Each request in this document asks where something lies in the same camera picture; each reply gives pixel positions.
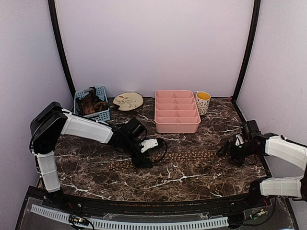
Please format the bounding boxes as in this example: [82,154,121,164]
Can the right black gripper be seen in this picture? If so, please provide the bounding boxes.
[217,140,258,167]

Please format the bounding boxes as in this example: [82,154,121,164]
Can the brown floral tie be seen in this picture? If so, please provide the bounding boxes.
[108,150,217,170]

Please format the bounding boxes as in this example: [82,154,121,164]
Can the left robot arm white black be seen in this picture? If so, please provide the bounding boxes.
[29,102,158,209]

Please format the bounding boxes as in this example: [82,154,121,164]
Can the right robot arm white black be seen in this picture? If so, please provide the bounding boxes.
[217,120,307,208]

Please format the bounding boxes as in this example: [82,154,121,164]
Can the dark brown ties in basket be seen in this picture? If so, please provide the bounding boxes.
[79,87,110,115]

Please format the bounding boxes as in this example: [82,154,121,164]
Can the white mug yellow inside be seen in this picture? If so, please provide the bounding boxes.
[195,91,211,115]

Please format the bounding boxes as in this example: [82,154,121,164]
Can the round floral plate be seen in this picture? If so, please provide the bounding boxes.
[113,92,143,112]

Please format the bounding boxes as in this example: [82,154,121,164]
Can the pink divided organizer tray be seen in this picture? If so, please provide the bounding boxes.
[154,90,201,134]

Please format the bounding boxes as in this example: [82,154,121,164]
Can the blue perforated plastic basket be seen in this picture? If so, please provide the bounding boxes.
[74,85,110,121]

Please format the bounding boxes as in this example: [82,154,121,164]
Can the small green circuit board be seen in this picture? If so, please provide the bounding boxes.
[68,215,89,226]

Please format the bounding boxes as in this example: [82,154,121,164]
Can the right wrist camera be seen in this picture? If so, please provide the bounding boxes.
[233,133,246,146]

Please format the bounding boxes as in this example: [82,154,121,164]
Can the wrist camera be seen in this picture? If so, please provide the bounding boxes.
[121,118,168,164]
[233,133,246,146]

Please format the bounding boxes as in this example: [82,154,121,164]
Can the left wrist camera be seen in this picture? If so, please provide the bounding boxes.
[121,118,168,164]

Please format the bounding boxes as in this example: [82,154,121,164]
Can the black front rail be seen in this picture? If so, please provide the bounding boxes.
[46,192,266,216]

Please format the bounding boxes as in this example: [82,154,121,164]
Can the grey slotted cable duct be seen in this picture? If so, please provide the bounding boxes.
[30,205,229,230]

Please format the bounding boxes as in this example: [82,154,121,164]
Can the right black frame post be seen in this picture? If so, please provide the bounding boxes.
[232,0,261,103]

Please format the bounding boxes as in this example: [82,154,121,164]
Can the black frame post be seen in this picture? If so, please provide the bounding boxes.
[48,0,76,97]
[232,0,261,103]

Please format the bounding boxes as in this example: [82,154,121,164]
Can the left black frame post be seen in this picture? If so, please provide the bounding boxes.
[48,0,76,97]

